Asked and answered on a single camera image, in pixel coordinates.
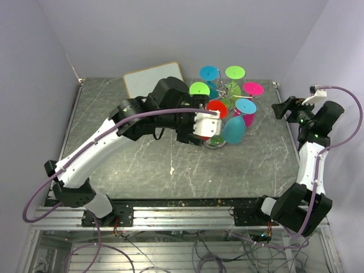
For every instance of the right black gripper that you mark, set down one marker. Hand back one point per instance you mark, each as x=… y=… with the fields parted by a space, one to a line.
x=292 y=103

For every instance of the pink wine glass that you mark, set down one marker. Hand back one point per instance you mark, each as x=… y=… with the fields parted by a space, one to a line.
x=254 y=90

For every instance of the green wine glass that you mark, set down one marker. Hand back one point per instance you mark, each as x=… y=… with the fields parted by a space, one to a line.
x=235 y=73
x=199 y=88

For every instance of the blue wine glass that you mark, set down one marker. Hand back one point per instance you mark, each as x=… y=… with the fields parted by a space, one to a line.
x=210 y=73
x=235 y=127

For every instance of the red wine glass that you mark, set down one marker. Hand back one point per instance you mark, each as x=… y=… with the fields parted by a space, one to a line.
x=216 y=105

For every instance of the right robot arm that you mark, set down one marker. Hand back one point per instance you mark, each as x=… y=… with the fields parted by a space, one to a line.
x=304 y=204

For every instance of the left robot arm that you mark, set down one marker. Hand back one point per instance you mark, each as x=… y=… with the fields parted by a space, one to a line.
x=169 y=105

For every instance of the chrome wine glass rack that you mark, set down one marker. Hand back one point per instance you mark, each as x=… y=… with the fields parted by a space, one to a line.
x=217 y=142

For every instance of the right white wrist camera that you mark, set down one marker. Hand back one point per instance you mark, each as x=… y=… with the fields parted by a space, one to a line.
x=317 y=93

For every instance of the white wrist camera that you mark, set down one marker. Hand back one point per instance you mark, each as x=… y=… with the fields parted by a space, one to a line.
x=207 y=125
x=317 y=93

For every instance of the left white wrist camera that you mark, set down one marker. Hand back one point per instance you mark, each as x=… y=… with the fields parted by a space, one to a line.
x=207 y=125

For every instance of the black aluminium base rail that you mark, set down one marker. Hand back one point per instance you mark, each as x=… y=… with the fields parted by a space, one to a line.
x=135 y=218

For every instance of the small whiteboard with wooden frame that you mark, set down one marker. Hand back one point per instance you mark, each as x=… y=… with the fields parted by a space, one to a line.
x=142 y=82

